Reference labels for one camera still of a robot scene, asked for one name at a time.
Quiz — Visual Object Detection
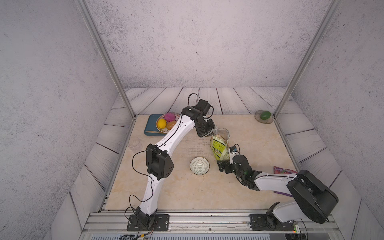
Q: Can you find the pink fruit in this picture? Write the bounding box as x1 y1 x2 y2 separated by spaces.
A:
164 113 176 122

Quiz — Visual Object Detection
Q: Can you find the teal tray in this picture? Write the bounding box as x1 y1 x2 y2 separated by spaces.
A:
144 114 167 136

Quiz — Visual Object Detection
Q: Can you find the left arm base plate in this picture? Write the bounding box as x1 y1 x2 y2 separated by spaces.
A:
127 214 170 232

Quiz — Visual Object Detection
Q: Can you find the yellow lemon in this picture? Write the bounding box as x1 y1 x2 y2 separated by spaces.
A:
157 119 167 130

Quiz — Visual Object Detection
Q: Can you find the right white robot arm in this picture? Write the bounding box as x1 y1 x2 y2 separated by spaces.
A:
217 154 339 228

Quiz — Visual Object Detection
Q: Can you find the clear glass cup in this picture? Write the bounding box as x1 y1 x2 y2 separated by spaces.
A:
128 137 142 154

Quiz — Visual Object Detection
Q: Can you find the patterned fruit plate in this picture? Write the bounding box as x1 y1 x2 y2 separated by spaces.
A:
158 113 180 133

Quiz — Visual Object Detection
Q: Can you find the metal frame post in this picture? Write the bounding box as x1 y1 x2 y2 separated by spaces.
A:
76 0 136 119
274 0 342 119

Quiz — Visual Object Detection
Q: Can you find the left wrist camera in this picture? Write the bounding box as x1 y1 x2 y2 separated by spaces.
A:
195 99 214 119

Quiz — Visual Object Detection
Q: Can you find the aluminium front rail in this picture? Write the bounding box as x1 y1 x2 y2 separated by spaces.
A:
80 210 344 240

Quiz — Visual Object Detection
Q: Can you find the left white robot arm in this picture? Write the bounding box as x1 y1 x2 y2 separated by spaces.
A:
134 100 216 228

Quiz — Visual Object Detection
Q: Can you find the green oats bag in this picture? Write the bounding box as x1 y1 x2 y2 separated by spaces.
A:
210 128 230 161

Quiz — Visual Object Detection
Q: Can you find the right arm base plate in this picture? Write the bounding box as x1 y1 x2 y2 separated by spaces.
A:
249 214 295 231

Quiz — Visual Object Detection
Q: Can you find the wooden spoon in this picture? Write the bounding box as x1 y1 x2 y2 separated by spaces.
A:
145 131 164 135

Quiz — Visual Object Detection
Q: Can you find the purple candy bag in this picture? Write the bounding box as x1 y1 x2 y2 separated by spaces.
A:
274 166 297 197

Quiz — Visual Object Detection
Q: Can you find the white patterned breakfast bowl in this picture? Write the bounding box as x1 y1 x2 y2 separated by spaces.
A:
190 157 210 176

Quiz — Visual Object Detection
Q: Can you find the right metal frame post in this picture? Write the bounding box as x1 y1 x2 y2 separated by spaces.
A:
274 0 342 119

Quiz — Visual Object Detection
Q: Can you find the left metal frame post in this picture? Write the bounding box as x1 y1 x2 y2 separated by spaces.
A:
76 0 136 119

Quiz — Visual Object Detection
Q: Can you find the brown fruit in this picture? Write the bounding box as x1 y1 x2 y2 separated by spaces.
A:
166 121 177 131

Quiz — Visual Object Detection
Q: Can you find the green avocado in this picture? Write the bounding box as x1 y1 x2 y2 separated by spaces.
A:
260 111 272 121

